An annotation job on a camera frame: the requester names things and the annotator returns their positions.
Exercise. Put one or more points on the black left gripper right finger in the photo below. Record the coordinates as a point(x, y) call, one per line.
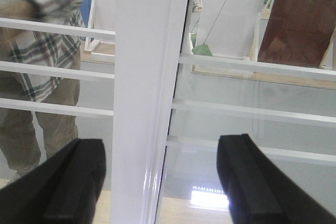
point(258, 191)

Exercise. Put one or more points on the brown wooden door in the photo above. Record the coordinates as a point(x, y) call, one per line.
point(298, 32)

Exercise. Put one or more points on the white fixed glass door panel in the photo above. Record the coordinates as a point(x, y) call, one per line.
point(148, 38)

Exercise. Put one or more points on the white framed sliding glass door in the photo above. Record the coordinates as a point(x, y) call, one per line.
point(293, 125)

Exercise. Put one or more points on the wooden platform with white edge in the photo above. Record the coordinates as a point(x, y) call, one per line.
point(321, 77)

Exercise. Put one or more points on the person in plaid shirt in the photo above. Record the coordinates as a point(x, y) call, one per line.
point(18, 135)

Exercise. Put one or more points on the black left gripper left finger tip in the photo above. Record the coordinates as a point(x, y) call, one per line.
point(64, 189)

